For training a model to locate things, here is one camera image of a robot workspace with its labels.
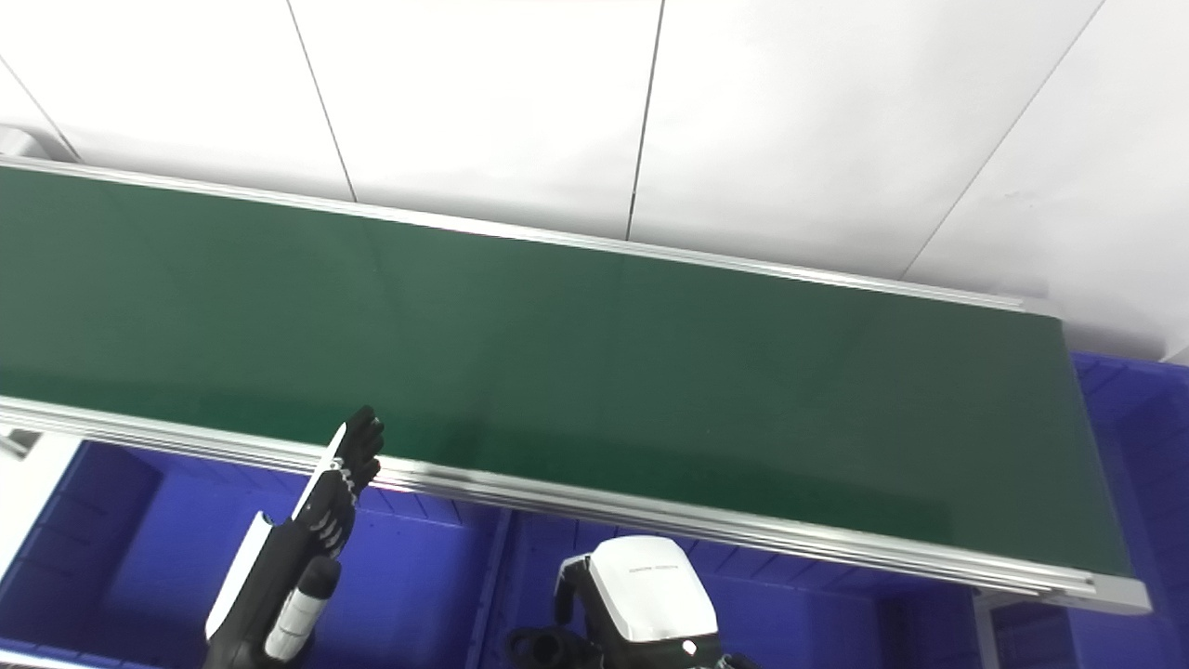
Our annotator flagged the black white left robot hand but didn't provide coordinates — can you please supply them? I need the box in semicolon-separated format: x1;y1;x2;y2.
204;405;385;669

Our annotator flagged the blue plastic bin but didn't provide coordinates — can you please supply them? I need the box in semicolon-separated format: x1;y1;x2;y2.
464;509;987;669
985;351;1189;669
0;441;513;669

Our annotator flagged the green conveyor belt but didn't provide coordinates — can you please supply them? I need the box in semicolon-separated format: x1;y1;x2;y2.
0;130;1154;617
0;167;1133;578

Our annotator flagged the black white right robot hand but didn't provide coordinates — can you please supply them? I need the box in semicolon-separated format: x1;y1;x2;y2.
555;536;759;669

